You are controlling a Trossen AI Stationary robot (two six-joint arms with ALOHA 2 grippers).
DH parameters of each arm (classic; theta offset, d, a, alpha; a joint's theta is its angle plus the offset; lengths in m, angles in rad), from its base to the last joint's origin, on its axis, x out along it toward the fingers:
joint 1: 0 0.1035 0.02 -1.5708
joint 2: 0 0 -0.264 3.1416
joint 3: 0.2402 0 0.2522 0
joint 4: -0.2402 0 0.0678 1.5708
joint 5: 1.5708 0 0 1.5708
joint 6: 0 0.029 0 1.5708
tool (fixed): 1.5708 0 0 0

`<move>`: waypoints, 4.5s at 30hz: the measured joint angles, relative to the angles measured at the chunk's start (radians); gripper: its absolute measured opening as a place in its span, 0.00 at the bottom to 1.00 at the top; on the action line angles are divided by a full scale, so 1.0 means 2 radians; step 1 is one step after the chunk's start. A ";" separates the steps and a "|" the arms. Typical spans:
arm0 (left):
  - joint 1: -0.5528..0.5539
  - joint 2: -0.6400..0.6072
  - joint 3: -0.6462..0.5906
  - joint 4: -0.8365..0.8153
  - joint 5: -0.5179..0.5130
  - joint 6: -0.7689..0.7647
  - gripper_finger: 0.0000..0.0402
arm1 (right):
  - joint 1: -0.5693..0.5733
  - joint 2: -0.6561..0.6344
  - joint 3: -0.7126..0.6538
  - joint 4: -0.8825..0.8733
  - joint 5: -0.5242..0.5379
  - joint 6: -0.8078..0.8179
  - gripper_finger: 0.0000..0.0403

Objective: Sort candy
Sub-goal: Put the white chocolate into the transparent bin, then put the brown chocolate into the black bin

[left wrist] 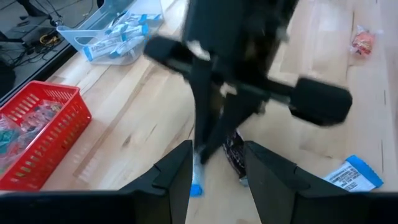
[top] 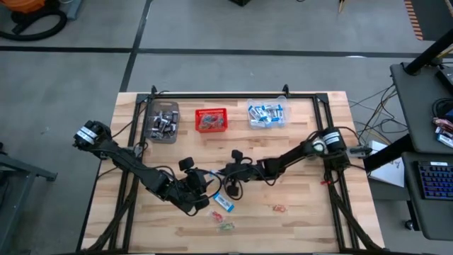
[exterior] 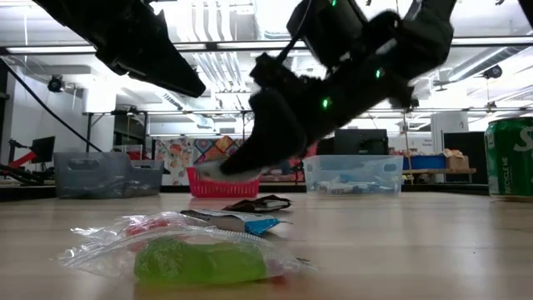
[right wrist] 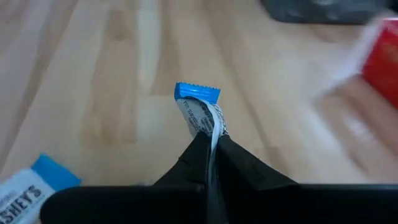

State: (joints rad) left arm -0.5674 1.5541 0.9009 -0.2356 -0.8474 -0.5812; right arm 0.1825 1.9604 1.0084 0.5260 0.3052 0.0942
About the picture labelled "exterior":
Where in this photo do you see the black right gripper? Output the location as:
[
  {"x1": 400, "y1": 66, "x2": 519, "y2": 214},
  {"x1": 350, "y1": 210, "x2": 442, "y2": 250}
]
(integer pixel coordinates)
[{"x1": 218, "y1": 52, "x2": 413, "y2": 176}]

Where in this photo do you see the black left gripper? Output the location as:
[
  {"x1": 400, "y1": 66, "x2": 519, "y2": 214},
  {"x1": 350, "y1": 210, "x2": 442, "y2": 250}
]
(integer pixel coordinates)
[{"x1": 35, "y1": 0, "x2": 207, "y2": 98}]

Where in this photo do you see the red plastic basket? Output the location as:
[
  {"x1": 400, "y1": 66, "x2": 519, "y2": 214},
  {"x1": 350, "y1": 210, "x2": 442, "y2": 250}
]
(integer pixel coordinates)
[{"x1": 186, "y1": 166, "x2": 262, "y2": 199}]

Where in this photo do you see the clear gummy candy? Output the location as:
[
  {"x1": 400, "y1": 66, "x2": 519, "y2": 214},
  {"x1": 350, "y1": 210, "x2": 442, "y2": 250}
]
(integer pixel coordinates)
[{"x1": 194, "y1": 160, "x2": 267, "y2": 183}]

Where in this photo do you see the brown zero sugar Hershey's bar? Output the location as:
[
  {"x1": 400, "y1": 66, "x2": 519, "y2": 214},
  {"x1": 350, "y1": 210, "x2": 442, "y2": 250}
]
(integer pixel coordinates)
[{"x1": 222, "y1": 194, "x2": 292, "y2": 214}]

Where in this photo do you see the green gummy candy packet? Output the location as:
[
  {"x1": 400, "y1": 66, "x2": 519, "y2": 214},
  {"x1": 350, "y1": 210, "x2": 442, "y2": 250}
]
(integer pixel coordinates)
[{"x1": 56, "y1": 230, "x2": 317, "y2": 288}]

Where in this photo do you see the red gummy candy packet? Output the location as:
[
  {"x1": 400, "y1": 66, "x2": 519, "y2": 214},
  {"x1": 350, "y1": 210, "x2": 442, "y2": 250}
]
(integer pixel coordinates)
[{"x1": 70, "y1": 212, "x2": 217, "y2": 247}]

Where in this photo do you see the colourful patchwork quilt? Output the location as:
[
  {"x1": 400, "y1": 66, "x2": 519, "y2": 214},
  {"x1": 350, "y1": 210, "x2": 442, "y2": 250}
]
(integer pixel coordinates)
[{"x1": 193, "y1": 136, "x2": 247, "y2": 168}]

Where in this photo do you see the dark storage shelf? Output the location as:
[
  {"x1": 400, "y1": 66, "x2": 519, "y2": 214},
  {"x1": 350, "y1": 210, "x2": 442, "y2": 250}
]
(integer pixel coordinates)
[{"x1": 114, "y1": 112, "x2": 147, "y2": 148}]

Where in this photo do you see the floral printed cloth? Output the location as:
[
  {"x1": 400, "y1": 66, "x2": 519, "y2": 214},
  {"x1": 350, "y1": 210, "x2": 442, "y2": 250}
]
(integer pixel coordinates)
[{"x1": 154, "y1": 137, "x2": 196, "y2": 187}]

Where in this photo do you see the clear plastic bin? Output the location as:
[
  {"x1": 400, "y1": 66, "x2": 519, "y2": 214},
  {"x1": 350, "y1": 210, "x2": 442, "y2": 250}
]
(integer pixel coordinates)
[{"x1": 302, "y1": 155, "x2": 404, "y2": 196}]

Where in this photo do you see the grey plastic bin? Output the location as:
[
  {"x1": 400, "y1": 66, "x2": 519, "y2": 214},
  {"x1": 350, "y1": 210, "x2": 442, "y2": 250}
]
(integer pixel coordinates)
[{"x1": 52, "y1": 152, "x2": 165, "y2": 199}]

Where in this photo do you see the thin hanging rod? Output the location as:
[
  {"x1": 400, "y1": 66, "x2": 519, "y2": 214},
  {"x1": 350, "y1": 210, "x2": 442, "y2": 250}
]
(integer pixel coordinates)
[{"x1": 401, "y1": 110, "x2": 413, "y2": 184}]

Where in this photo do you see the black computer monitor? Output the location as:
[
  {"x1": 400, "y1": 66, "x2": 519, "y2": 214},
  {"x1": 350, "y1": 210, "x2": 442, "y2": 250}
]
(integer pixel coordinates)
[{"x1": 29, "y1": 136, "x2": 56, "y2": 164}]

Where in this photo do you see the blue storage bin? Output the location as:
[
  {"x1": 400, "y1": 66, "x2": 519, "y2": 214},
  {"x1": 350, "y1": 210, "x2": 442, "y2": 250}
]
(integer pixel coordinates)
[{"x1": 402, "y1": 155, "x2": 448, "y2": 171}]

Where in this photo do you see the wooden background table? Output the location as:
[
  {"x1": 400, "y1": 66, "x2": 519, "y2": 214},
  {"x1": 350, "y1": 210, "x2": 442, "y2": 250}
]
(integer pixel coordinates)
[{"x1": 402, "y1": 167, "x2": 477, "y2": 184}]

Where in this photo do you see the white pillar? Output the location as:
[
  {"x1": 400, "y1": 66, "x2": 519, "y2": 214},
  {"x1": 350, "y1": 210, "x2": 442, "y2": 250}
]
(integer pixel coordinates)
[{"x1": 431, "y1": 112, "x2": 470, "y2": 156}]

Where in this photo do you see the cardboard box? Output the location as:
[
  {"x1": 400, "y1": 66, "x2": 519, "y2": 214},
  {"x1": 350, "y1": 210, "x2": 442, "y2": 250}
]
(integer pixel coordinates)
[{"x1": 443, "y1": 148, "x2": 471, "y2": 171}]

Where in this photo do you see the black panel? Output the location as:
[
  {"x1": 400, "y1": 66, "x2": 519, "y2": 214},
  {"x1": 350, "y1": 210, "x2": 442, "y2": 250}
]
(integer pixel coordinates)
[{"x1": 443, "y1": 132, "x2": 487, "y2": 184}]

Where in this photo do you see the green soda can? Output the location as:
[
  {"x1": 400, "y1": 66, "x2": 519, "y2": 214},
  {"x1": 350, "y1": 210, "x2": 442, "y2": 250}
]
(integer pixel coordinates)
[{"x1": 484, "y1": 117, "x2": 533, "y2": 203}]

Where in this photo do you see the black metal rack frame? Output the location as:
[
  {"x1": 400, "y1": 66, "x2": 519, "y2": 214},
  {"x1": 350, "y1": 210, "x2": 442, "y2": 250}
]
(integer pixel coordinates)
[{"x1": 85, "y1": 107, "x2": 251, "y2": 168}]

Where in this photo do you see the silver ceiling air duct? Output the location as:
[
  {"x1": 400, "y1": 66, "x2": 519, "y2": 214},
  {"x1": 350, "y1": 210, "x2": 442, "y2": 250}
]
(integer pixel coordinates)
[{"x1": 253, "y1": 0, "x2": 309, "y2": 55}]

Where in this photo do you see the black ceiling mounted camera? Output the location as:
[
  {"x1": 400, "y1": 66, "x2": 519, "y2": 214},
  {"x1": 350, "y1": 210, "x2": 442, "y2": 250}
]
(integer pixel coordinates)
[
  {"x1": 47, "y1": 74, "x2": 66, "y2": 93},
  {"x1": 482, "y1": 64, "x2": 504, "y2": 80}
]

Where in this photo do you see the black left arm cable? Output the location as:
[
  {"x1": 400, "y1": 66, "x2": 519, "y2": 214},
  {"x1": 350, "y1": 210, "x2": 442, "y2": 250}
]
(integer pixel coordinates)
[{"x1": 0, "y1": 57, "x2": 104, "y2": 154}]

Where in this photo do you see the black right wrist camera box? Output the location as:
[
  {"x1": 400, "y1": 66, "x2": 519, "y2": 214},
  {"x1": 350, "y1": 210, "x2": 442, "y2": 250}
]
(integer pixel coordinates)
[{"x1": 286, "y1": 0, "x2": 370, "y2": 70}]

